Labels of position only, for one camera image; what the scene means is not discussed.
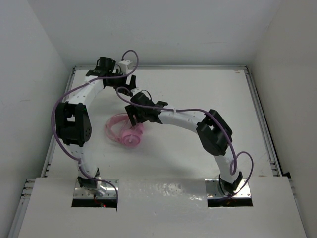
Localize pink headphones with cable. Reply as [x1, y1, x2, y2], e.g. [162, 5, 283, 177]
[105, 113, 144, 147]

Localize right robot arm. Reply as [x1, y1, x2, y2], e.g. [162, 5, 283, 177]
[125, 89, 242, 195]

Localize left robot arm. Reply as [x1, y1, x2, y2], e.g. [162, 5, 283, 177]
[51, 57, 136, 191]

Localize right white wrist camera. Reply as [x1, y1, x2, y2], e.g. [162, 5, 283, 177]
[131, 88, 140, 93]

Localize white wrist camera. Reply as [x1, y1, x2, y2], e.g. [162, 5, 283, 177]
[131, 88, 140, 93]
[118, 60, 133, 74]

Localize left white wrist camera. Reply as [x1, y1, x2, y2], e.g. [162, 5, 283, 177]
[118, 60, 133, 74]

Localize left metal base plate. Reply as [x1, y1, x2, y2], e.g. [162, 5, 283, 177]
[73, 177, 118, 199]

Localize metal base plate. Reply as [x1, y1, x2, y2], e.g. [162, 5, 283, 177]
[205, 178, 252, 200]
[73, 177, 118, 199]

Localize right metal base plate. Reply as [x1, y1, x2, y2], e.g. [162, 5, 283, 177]
[205, 178, 252, 200]

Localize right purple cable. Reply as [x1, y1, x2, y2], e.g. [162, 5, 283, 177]
[115, 86, 255, 199]

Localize aluminium table frame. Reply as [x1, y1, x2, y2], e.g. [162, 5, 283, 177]
[19, 65, 305, 238]

